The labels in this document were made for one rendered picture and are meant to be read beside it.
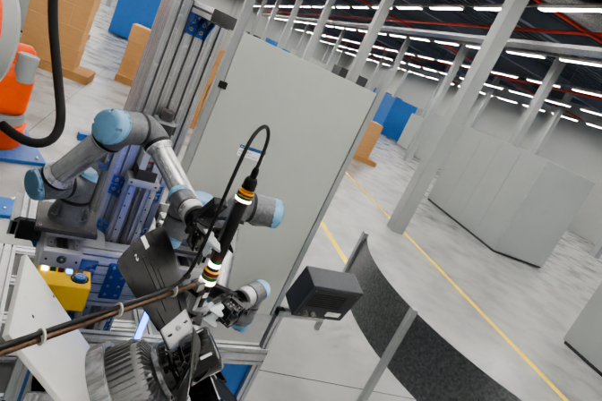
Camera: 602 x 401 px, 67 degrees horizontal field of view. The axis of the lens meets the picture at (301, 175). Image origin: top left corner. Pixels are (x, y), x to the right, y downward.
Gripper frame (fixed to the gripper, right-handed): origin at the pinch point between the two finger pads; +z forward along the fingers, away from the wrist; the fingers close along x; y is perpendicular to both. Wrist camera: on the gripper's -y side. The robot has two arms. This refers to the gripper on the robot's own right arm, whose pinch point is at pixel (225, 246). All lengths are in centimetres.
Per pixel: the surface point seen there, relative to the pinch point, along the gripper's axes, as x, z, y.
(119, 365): 19.3, 5.8, 31.5
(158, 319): 13.1, 4.1, 19.7
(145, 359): 13.7, 6.6, 29.5
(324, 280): -68, -23, 24
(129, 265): 23.1, -0.3, 7.2
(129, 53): -229, -906, 76
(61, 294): 24, -38, 43
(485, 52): -577, -365, -182
